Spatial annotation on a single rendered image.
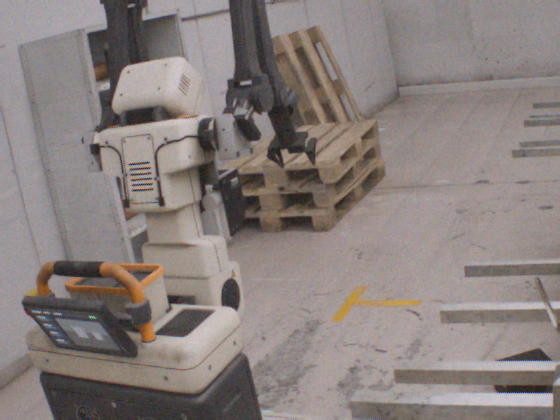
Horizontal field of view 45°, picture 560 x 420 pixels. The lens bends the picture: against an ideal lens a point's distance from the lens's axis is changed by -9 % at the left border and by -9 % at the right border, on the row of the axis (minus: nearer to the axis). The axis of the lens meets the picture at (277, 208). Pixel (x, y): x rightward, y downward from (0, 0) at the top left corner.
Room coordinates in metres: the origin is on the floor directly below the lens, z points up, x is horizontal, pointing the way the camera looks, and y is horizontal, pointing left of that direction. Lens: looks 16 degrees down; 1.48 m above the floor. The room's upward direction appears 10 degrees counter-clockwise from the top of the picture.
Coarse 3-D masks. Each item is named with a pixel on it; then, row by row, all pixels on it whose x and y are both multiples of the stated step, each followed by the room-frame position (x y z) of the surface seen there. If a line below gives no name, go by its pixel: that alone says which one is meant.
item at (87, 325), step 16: (32, 304) 1.47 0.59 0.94; (48, 304) 1.45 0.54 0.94; (64, 304) 1.43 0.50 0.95; (80, 304) 1.41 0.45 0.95; (96, 304) 1.39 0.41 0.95; (128, 304) 1.45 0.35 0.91; (144, 304) 1.44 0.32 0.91; (48, 320) 1.49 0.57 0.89; (64, 320) 1.46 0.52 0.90; (80, 320) 1.43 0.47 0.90; (96, 320) 1.40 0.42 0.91; (112, 320) 1.40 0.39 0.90; (128, 320) 1.42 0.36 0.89; (144, 320) 1.43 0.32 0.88; (48, 336) 1.53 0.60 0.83; (64, 336) 1.50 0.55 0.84; (80, 336) 1.47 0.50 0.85; (96, 336) 1.44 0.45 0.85; (112, 336) 1.42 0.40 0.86; (128, 336) 1.43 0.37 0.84; (96, 352) 1.49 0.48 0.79; (112, 352) 1.46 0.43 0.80; (128, 352) 1.43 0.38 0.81
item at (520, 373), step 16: (400, 368) 1.06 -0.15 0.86; (416, 368) 1.05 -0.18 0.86; (432, 368) 1.04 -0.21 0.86; (448, 368) 1.03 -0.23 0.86; (464, 368) 1.01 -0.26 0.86; (480, 368) 1.00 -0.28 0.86; (496, 368) 0.99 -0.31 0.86; (512, 368) 0.98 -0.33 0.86; (528, 368) 0.96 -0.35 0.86; (544, 368) 0.95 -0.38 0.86; (480, 384) 1.00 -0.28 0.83; (496, 384) 0.98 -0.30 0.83; (512, 384) 0.97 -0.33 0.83; (528, 384) 0.96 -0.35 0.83; (544, 384) 0.95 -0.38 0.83
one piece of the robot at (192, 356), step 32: (128, 288) 1.45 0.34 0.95; (160, 320) 1.57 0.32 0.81; (192, 320) 1.55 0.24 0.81; (224, 320) 1.54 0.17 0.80; (32, 352) 1.61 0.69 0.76; (64, 352) 1.56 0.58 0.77; (160, 352) 1.42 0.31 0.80; (192, 352) 1.40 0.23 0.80; (224, 352) 1.50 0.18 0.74; (64, 384) 1.58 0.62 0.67; (96, 384) 1.53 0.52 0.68; (128, 384) 1.48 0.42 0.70; (160, 384) 1.42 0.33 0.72; (192, 384) 1.39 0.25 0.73; (224, 384) 1.47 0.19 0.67; (64, 416) 1.60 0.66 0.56; (96, 416) 1.55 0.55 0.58; (128, 416) 1.49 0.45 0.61; (160, 416) 1.44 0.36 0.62; (192, 416) 1.39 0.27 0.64; (224, 416) 1.44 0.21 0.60; (256, 416) 1.56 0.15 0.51
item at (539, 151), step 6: (516, 150) 2.38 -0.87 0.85; (522, 150) 2.37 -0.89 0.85; (528, 150) 2.36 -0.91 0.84; (534, 150) 2.35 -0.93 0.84; (540, 150) 2.34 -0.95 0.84; (546, 150) 2.33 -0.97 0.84; (552, 150) 2.32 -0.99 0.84; (558, 150) 2.31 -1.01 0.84; (516, 156) 2.38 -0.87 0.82; (522, 156) 2.37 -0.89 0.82; (528, 156) 2.36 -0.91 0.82; (534, 156) 2.35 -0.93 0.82; (540, 156) 2.34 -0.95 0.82; (546, 156) 2.33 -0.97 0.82
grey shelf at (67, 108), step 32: (64, 32) 3.41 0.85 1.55; (96, 32) 4.13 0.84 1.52; (160, 32) 4.22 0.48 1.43; (32, 64) 3.53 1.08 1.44; (64, 64) 3.43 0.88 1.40; (96, 64) 4.08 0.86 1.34; (32, 96) 3.55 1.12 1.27; (64, 96) 3.45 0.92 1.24; (96, 96) 3.37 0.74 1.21; (64, 128) 3.47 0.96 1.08; (64, 160) 3.49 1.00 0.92; (64, 192) 3.51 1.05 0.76; (96, 192) 3.41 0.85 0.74; (96, 224) 3.43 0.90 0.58; (128, 224) 3.56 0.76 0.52; (96, 256) 3.46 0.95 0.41; (128, 256) 3.36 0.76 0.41
